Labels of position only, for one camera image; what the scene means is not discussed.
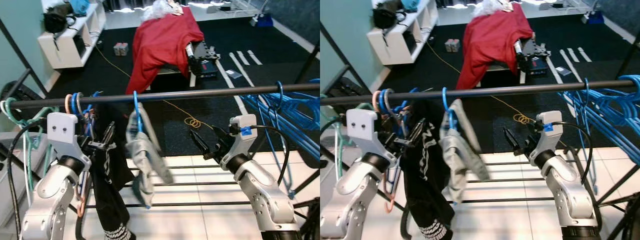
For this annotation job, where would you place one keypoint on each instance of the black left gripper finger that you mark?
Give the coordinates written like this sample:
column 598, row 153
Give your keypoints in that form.
column 416, row 134
column 108, row 134

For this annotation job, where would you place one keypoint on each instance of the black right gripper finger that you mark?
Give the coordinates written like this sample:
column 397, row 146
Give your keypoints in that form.
column 530, row 134
column 220, row 136
column 512, row 140
column 200, row 144

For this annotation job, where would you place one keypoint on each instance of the black printed t-shirt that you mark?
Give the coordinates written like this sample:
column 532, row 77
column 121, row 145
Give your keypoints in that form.
column 425, row 190
column 112, row 190

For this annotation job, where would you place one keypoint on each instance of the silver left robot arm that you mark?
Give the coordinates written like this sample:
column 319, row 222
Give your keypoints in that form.
column 352, row 187
column 50, row 187

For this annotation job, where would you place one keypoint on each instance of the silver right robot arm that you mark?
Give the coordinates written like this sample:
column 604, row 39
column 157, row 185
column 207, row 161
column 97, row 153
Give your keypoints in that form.
column 265, row 200
column 570, row 195

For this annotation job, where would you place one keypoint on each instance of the blue plastic hanger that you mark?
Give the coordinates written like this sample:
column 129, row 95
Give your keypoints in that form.
column 445, row 102
column 135, row 107

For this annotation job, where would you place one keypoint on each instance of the thin blue hanger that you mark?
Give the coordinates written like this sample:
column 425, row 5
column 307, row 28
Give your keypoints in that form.
column 384, row 99
column 74, row 102

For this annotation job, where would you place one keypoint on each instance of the pink hanger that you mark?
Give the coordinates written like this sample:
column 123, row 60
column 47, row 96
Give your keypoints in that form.
column 67, row 102
column 375, row 100

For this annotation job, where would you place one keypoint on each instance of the green hanger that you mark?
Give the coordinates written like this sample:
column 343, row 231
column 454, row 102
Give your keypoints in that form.
column 338, row 150
column 15, row 117

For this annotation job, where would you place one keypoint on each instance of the grey garment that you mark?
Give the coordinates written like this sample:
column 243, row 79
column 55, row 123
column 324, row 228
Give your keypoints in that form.
column 145, row 155
column 460, row 155

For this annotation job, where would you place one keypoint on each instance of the black machine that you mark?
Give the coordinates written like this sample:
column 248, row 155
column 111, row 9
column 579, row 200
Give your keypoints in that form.
column 535, row 64
column 205, row 65

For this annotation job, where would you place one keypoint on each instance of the bunch of blue hangers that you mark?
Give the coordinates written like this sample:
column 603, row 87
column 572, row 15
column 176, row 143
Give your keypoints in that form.
column 295, row 107
column 615, row 102

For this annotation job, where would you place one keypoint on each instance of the small grey box pair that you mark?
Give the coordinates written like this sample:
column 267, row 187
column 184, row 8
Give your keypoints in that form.
column 120, row 48
column 452, row 45

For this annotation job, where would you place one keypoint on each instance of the white shelf unit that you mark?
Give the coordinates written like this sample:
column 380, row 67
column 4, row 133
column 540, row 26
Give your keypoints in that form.
column 65, row 52
column 395, row 50

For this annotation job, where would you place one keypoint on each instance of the red cloth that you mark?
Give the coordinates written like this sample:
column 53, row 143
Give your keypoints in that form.
column 492, row 42
column 160, row 45

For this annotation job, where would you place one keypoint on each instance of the black bag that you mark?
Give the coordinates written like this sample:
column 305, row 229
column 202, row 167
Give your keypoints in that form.
column 55, row 20
column 385, row 17

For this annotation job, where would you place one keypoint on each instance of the blue box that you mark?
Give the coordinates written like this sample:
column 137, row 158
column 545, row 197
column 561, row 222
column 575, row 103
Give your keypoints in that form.
column 265, row 21
column 596, row 18

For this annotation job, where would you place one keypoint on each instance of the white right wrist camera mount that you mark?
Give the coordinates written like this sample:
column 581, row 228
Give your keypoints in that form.
column 547, row 120
column 242, row 125

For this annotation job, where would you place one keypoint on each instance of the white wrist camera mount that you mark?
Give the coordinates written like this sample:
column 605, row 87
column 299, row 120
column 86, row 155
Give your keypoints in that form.
column 547, row 120
column 362, row 125
column 242, row 125
column 62, row 127

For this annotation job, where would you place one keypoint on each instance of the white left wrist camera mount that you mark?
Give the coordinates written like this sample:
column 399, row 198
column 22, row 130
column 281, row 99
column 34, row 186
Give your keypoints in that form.
column 62, row 127
column 362, row 125

